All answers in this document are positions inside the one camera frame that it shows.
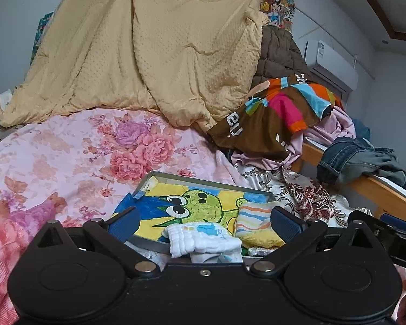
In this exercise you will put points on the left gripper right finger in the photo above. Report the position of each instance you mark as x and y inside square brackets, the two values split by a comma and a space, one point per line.
[298, 235]

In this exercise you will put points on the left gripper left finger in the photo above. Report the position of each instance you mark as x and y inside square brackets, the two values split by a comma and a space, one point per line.
[109, 238]

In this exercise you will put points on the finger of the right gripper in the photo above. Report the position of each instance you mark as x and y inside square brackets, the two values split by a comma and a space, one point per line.
[393, 221]

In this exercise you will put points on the striped pastel towel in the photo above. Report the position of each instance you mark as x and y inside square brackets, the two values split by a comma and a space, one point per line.
[253, 226]

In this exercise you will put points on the white quilted cloth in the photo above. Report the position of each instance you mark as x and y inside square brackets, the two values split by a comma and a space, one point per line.
[203, 242]

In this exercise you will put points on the ornate cream maroon cover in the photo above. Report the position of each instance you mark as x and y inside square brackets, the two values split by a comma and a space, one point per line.
[302, 196]

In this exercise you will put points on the frog cartoon towel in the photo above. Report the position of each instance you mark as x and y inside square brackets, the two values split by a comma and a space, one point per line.
[165, 204]

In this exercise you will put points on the blue denim jeans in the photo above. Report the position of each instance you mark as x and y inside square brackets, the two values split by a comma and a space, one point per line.
[346, 159]

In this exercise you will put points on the pink floral bed sheet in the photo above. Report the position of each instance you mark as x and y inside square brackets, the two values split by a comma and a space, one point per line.
[80, 167]

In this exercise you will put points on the pink satin garment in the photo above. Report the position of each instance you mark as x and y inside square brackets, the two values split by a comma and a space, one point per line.
[337, 124]

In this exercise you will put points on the brown colourful striped garment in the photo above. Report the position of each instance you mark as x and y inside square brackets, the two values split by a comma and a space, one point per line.
[275, 111]

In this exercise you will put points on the white air conditioner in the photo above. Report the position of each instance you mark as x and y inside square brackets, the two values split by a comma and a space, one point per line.
[328, 64]

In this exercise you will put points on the brown quilted jacket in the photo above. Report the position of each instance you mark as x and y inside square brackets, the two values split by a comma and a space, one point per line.
[279, 56]

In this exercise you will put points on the yellow quilt blanket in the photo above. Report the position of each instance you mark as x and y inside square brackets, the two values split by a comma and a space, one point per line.
[191, 60]

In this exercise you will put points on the teal patterned fabric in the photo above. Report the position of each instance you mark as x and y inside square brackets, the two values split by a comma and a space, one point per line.
[41, 29]

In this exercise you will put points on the colourful cartoon poster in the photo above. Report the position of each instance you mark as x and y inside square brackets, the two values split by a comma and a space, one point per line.
[280, 13]

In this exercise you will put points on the wooden bed frame rail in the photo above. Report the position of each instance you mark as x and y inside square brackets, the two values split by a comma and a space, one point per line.
[388, 197]

